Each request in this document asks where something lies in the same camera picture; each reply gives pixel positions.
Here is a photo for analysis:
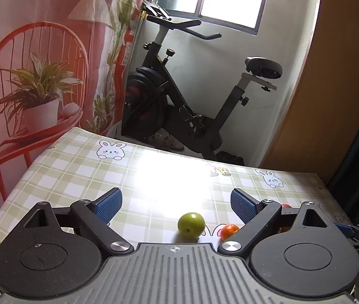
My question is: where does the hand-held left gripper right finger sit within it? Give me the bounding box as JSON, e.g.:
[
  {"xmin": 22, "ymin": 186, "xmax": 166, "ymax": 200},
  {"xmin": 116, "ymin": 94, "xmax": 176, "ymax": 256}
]
[{"xmin": 218, "ymin": 188, "xmax": 336, "ymax": 254}]

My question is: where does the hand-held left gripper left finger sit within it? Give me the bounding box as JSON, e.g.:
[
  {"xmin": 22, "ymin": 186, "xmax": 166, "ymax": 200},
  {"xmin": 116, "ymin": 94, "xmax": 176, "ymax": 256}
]
[{"xmin": 24, "ymin": 187, "xmax": 134, "ymax": 254}]

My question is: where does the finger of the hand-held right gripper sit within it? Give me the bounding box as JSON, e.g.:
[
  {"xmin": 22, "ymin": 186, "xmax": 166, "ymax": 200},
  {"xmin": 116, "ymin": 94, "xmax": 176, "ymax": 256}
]
[{"xmin": 336, "ymin": 223, "xmax": 359, "ymax": 245}]

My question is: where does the small mandarin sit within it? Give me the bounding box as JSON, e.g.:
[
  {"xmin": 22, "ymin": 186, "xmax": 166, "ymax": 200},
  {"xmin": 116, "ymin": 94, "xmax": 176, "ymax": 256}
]
[{"xmin": 220, "ymin": 224, "xmax": 241, "ymax": 241}]

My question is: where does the green jujube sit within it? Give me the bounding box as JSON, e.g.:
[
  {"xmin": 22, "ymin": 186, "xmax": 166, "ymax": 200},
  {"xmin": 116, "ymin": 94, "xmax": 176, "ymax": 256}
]
[{"xmin": 178, "ymin": 212, "xmax": 205, "ymax": 237}]

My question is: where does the black exercise bike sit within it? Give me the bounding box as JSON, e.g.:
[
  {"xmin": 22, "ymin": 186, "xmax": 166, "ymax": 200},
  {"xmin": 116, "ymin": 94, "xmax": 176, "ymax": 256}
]
[{"xmin": 123, "ymin": 2, "xmax": 284, "ymax": 166}]

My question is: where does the wooden cabinet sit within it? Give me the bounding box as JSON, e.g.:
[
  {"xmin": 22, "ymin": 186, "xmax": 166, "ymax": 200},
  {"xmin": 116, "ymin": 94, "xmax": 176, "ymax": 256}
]
[{"xmin": 260, "ymin": 0, "xmax": 359, "ymax": 181}]

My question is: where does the red printed wall tapestry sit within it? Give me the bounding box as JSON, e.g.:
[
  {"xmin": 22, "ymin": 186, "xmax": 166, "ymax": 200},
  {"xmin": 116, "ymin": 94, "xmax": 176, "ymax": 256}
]
[{"xmin": 0, "ymin": 0, "xmax": 150, "ymax": 229}]

